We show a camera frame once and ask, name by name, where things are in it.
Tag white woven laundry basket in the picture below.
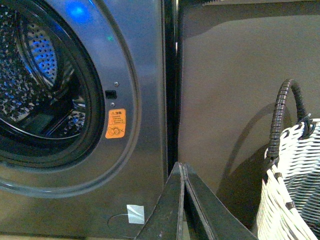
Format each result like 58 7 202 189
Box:
252 118 320 240

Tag black wrapped basket handle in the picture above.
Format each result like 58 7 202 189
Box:
266 78 316 165

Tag white tape patch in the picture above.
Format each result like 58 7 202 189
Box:
126 204 145 225

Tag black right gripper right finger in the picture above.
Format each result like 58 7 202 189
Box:
183 163 256 240

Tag grey front-load washing machine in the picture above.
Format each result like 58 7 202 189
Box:
0 0 168 239

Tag perforated steel washer drum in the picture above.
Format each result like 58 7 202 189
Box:
0 4 86 139

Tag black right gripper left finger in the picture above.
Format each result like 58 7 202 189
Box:
136 162 185 240

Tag orange warning sticker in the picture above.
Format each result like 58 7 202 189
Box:
105 108 127 139

